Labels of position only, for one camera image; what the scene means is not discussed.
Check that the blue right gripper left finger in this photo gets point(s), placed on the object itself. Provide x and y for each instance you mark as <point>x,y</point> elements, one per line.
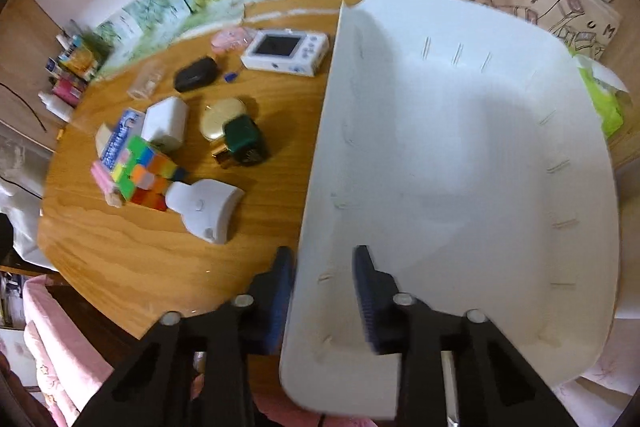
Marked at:
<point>271,292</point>

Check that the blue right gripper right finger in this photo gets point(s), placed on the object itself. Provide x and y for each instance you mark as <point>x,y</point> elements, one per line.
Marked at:
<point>385,324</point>

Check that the green perfume bottle gold cap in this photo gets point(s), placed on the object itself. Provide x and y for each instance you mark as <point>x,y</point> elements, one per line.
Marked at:
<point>241,143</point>

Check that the multicolour puzzle cube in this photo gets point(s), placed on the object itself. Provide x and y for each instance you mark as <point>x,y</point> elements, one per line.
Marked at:
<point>142,174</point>

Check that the gold oval case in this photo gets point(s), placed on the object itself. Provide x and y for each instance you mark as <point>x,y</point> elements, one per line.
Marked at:
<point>215,116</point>

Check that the white plastic storage bin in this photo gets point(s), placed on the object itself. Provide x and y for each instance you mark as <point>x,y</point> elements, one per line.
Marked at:
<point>460,145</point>

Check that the white power adapter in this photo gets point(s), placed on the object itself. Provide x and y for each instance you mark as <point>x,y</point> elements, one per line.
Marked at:
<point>164,124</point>

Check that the blue label floss box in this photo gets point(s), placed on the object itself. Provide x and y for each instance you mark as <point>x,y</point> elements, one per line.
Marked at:
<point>128,126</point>

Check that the black charger plug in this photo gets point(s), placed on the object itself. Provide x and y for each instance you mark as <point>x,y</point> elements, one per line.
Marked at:
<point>199,74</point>

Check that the clear plastic box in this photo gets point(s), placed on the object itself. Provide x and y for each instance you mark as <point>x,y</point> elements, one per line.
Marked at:
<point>145,84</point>

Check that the blue small clip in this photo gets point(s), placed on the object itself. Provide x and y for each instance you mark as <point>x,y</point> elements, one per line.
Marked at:
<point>230,76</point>

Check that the pink correction tape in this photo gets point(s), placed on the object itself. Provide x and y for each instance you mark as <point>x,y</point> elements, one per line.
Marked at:
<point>231,39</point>

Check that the green tissue pack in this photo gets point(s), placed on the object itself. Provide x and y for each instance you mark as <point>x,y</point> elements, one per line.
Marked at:
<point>603,86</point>

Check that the white digital camera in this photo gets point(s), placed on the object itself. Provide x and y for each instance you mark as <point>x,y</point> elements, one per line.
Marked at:
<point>287,51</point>

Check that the bottles cluster at wall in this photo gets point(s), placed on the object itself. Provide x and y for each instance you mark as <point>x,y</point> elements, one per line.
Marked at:
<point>83,52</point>

